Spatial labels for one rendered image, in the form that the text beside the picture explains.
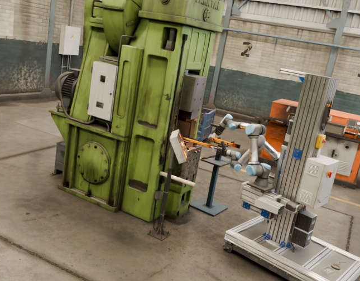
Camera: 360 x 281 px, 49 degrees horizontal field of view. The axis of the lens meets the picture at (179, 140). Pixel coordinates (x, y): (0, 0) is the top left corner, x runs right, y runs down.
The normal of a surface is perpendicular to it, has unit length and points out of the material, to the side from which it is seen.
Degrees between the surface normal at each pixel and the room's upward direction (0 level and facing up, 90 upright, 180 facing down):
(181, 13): 90
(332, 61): 90
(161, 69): 89
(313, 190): 90
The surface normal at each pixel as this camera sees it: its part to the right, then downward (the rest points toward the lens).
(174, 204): -0.48, 0.14
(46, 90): 0.88, 0.26
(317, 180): -0.65, 0.09
